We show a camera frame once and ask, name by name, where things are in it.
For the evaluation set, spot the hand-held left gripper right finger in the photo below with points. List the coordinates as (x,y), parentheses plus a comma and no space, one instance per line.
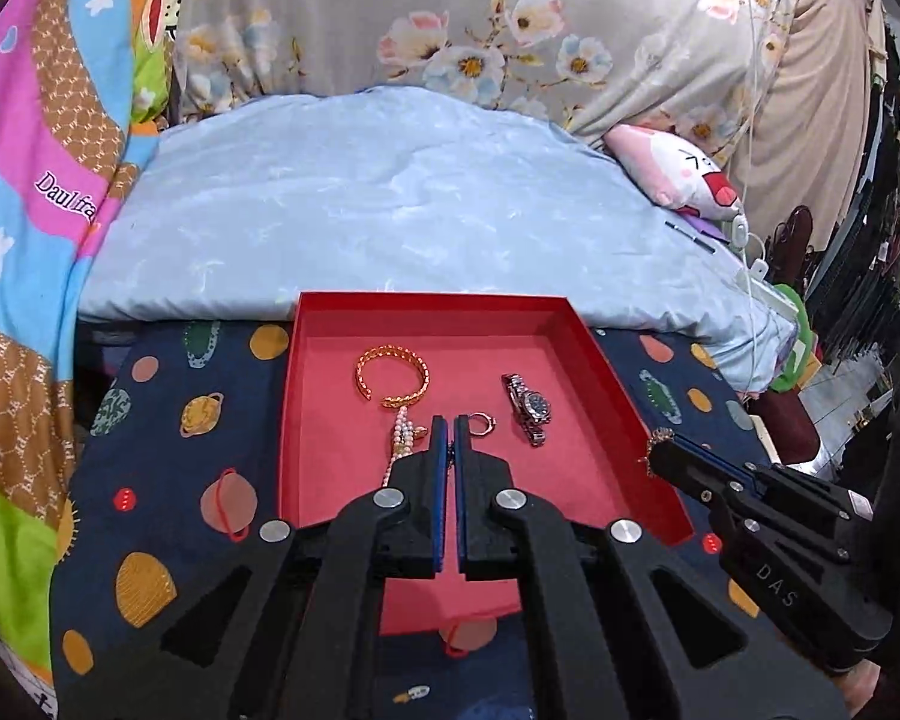
(461,480)

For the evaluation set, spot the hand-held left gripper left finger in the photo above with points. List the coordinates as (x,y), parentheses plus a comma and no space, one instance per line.
(439,480)

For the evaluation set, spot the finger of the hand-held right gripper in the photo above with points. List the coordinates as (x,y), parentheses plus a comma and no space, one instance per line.
(690,476)
(727,457)

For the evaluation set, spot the silver watch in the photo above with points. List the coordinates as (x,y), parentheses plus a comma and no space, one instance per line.
(536,405)

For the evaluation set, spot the red cardboard box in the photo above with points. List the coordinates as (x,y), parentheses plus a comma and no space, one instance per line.
(330,427)

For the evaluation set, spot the gold bangle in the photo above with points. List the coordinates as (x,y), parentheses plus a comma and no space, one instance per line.
(390,349)

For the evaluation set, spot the dark red chair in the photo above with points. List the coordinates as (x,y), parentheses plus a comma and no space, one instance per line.
(787,427)

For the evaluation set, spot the green cloth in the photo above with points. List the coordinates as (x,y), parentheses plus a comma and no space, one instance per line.
(799,315)

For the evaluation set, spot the hanging dark clothes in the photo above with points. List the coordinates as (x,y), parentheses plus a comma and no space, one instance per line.
(885,240)

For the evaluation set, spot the navy planet-print blanket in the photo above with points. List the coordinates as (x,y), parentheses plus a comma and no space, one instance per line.
(165,465)

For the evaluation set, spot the light blue quilt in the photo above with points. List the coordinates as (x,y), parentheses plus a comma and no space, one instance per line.
(382,202)

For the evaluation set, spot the pink plush pillow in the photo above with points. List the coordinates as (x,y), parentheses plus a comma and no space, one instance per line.
(660,165)

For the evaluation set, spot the beige curtain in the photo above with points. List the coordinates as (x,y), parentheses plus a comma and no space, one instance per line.
(817,90)

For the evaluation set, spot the cartoon monkey blanket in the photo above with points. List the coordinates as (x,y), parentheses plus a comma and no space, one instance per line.
(37,315)

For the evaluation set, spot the grey floral cloth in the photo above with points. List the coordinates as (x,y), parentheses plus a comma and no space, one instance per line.
(345,15)

